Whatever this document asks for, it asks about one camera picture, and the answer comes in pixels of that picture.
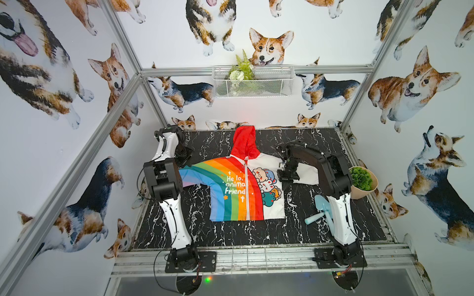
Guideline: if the green fern with white flower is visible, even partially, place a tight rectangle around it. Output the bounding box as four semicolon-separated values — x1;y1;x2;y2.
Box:
228;50;255;95

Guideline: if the beige pot green plant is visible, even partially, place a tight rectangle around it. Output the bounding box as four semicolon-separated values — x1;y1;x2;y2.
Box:
349;166;378;200

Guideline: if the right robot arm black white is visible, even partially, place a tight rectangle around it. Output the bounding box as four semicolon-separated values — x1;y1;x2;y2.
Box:
276;141;367;269

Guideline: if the rainbow kids hooded jacket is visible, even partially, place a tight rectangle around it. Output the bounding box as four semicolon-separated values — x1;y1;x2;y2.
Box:
178;125;320;223

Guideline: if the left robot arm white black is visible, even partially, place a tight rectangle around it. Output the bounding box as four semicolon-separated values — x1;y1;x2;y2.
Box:
143;125;199;273

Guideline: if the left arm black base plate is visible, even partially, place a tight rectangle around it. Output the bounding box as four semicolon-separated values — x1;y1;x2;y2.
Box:
165;251;217;273

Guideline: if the aluminium front rail frame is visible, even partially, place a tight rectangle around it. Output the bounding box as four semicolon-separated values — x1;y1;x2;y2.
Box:
111;244;415;278

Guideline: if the white wire wall basket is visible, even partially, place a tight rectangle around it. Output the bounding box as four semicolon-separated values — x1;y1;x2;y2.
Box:
212;65;296;98

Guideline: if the light blue toy shovel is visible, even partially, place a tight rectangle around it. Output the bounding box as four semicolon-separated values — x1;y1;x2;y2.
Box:
304;195;333;225

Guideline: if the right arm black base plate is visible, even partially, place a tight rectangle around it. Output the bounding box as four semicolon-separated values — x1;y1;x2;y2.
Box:
312;247;367;269

